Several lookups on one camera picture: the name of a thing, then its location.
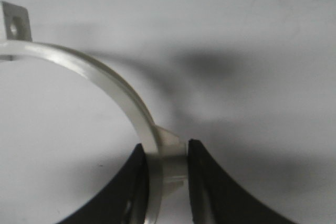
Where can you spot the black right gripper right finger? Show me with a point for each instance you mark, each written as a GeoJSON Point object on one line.
{"type": "Point", "coordinates": [216, 198]}

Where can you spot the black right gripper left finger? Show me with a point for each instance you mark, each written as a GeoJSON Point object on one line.
{"type": "Point", "coordinates": [123, 200]}

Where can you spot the white half pipe clamp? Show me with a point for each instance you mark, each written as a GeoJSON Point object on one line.
{"type": "Point", "coordinates": [165, 153]}

